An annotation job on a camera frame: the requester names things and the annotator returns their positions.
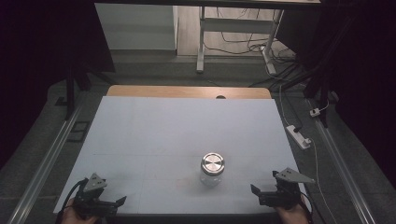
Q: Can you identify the tangle of black cables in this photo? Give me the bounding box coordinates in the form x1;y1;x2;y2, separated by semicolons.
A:
204;7;307;90

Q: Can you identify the white desk frame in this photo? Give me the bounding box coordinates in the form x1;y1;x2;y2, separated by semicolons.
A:
195;6;285;76

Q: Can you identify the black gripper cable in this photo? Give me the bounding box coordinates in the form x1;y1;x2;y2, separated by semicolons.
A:
61;177;90;218
299;191;315;224

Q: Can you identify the person's right hand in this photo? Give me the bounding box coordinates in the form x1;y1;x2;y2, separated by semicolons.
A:
275;194;312;224

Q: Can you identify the white power strip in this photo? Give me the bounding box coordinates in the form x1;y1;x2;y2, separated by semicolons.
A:
286;124;312;150

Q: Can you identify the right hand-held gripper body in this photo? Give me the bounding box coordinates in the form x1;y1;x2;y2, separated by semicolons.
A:
259;167;316;209

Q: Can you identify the silver metal jar lid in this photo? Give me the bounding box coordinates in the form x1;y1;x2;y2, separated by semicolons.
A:
200;151;226;177

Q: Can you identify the black metal stand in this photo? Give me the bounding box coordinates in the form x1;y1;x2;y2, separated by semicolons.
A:
63;60;117;121
279;15;358;129

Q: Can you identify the grey cabinet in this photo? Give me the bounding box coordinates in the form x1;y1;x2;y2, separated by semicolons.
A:
94;3;179;51

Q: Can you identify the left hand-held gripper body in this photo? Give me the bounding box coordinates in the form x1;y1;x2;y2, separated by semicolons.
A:
74;173;120;219

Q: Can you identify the wooden table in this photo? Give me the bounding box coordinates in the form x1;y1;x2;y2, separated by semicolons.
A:
106;85;273;100

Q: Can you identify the clear glass jar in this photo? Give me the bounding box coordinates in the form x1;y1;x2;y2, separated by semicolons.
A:
199;164;224;188

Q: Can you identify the metal floor rail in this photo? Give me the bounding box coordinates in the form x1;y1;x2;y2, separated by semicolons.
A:
305;98;378;224
7;102;84;224

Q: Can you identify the person's left hand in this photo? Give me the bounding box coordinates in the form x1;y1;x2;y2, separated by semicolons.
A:
60;199;101;224

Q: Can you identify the white table mat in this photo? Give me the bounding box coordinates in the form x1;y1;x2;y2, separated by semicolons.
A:
53;95;307;216

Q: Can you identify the white cable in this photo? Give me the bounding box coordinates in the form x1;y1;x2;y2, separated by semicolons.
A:
309;139;340;224

